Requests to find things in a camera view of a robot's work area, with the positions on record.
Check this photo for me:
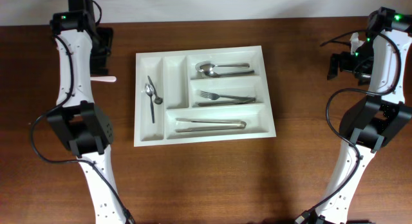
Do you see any silver fork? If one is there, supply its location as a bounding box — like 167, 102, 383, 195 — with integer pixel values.
196, 97, 256, 107
200, 91, 250, 100

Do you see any small dark metal teaspoon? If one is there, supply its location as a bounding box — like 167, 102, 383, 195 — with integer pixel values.
145, 84, 155, 124

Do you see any white plastic cutlery tray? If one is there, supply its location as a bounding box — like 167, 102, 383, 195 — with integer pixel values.
134, 46, 276, 147

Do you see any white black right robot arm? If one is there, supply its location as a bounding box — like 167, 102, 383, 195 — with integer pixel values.
294, 7, 411, 223

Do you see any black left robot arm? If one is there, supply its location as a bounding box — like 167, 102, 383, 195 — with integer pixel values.
46, 0, 135, 223

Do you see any silver tablespoon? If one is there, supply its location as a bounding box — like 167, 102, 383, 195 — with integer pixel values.
195, 61, 250, 73
203, 70, 255, 78

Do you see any pink plastic knife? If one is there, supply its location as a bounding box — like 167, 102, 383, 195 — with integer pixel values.
90, 76, 117, 83

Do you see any small silver teaspoon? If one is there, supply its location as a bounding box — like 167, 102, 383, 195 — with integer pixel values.
147, 76, 163, 105

